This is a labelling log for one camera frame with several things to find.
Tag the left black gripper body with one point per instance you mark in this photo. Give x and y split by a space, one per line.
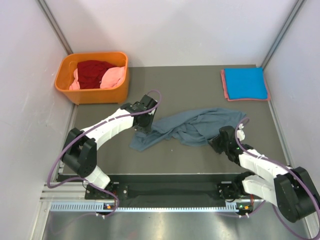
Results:
145 126

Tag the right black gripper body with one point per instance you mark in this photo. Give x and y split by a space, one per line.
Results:
218 145

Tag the grey-blue t shirt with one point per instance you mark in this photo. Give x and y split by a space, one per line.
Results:
191 128

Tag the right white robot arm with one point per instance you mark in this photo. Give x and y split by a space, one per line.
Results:
290 190

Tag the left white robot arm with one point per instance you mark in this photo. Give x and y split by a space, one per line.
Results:
81 146

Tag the pink t shirt in bin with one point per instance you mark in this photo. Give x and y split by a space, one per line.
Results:
112 78

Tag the folded bright blue t shirt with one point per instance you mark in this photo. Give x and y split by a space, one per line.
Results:
246 82

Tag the folded pink t shirt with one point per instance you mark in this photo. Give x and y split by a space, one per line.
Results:
225 85

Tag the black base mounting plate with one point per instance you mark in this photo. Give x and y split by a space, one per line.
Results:
170 190

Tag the dark red t shirt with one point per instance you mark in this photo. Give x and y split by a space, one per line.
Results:
90 73

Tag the orange plastic bin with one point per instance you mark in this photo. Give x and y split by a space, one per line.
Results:
65 77

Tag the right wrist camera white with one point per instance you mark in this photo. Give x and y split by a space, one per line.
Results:
240 132

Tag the aluminium frame rail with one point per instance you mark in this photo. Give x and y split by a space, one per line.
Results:
73 192

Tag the left aluminium corner post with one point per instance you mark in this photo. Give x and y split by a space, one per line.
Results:
54 25

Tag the aluminium corner post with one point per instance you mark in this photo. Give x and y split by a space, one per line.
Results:
297 7
54 25

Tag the right aluminium corner post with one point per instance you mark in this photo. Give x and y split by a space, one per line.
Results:
297 7

